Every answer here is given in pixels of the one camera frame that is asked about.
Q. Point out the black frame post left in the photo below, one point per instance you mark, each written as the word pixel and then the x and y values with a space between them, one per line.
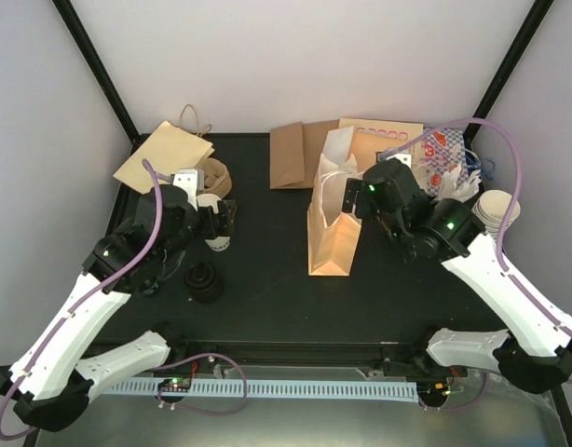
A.
pixel 82 40

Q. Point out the orange paper bag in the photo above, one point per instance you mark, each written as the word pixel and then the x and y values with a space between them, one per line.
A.
pixel 332 235
pixel 365 146

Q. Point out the light blue cable duct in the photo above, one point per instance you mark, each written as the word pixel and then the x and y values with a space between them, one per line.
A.
pixel 266 389

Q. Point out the blue checkered paper bag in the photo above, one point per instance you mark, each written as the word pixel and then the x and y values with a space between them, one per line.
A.
pixel 445 150

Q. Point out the white paper bag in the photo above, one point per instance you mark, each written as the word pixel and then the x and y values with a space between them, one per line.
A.
pixel 336 148

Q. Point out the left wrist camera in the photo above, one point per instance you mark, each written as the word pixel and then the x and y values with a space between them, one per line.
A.
pixel 191 181

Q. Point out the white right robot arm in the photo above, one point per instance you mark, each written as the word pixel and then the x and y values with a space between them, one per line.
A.
pixel 534 349

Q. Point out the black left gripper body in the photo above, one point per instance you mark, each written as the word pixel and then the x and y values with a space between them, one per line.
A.
pixel 209 229

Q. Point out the stack of white paper cups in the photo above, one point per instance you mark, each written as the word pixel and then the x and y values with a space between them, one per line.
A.
pixel 220 243

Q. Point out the black frame post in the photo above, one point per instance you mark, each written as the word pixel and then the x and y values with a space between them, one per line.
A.
pixel 82 40
pixel 520 42

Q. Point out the brown kraft paper bag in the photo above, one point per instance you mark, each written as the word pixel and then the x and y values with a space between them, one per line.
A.
pixel 295 153

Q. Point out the beige bag with red circles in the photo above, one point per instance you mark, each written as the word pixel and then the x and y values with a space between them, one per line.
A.
pixel 402 131

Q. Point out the stack of pulp cup carriers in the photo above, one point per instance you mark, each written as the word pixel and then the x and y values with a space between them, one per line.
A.
pixel 217 178

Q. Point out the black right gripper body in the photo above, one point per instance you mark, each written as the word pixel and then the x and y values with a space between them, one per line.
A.
pixel 364 209

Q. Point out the black frame post right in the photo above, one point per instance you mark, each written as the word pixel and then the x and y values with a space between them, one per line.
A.
pixel 520 42

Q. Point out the tan paper bag with handles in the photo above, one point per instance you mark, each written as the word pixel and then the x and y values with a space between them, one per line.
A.
pixel 168 149

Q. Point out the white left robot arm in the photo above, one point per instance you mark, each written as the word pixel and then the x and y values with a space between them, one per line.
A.
pixel 53 383

